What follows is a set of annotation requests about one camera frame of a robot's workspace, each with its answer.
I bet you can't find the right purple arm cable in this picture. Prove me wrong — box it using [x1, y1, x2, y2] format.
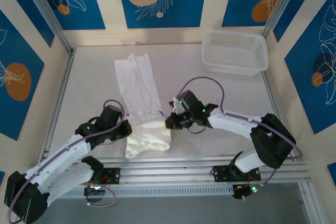
[175, 76, 302, 198]

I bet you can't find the white t-shirt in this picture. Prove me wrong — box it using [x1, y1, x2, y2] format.
[113, 53, 173, 159]

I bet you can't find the aluminium frame post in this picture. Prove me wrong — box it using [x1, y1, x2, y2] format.
[19, 0, 74, 54]
[262, 0, 300, 41]

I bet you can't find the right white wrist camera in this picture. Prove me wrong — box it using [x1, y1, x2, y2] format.
[169, 97, 184, 114]

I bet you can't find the white plastic mesh basket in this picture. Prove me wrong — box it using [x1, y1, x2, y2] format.
[201, 29, 269, 77]

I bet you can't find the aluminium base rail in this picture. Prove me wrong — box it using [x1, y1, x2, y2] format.
[22, 155, 312, 189]

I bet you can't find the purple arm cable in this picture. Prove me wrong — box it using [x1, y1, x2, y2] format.
[6, 99, 124, 224]
[175, 76, 302, 198]

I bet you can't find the grey slotted cable duct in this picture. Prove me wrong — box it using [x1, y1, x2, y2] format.
[59, 185, 234, 200]

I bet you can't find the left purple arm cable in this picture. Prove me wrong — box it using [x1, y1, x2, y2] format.
[6, 99, 124, 224]

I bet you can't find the aluminium table side rail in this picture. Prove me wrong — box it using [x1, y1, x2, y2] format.
[261, 71, 296, 162]
[39, 49, 76, 167]

